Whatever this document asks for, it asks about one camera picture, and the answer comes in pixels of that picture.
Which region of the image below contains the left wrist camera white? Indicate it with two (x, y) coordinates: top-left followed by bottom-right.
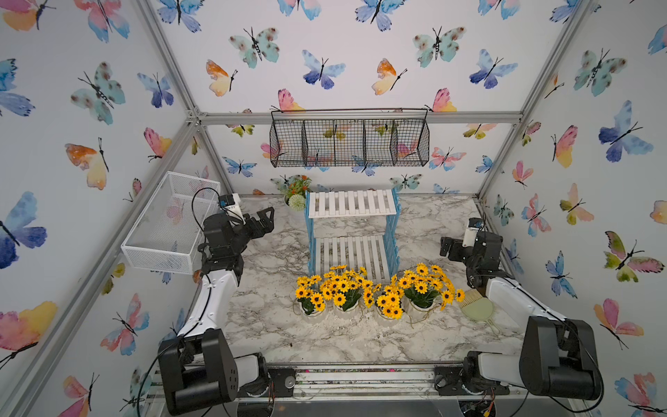
(218, 194), (245, 225)

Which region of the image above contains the sunflower pot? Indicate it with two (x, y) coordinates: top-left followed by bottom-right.
(363, 284), (404, 321)
(396, 262), (467, 314)
(320, 265), (375, 312)
(295, 275), (326, 317)

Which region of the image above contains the white mesh wall basket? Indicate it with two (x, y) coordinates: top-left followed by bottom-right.
(121, 171), (221, 275)

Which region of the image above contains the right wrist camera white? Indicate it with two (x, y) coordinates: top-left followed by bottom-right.
(462, 217), (485, 248)

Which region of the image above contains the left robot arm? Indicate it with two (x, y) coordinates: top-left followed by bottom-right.
(153, 207), (274, 416)

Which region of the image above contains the blue white slatted shelf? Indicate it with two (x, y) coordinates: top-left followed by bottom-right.
(304, 189), (401, 284)

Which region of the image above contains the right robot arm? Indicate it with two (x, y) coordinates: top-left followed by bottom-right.
(434, 228), (604, 412)

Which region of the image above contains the red green flower pot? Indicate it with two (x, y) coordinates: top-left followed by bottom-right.
(284, 175), (312, 211)

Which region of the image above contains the black wire wall basket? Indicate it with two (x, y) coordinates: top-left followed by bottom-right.
(267, 108), (430, 169)

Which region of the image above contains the green hand brush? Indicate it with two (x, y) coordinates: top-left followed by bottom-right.
(460, 289), (501, 335)

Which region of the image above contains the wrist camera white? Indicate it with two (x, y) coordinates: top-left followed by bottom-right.
(218, 194), (245, 225)
(462, 217), (485, 248)

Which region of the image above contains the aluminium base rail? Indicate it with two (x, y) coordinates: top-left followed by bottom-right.
(239, 362), (527, 402)

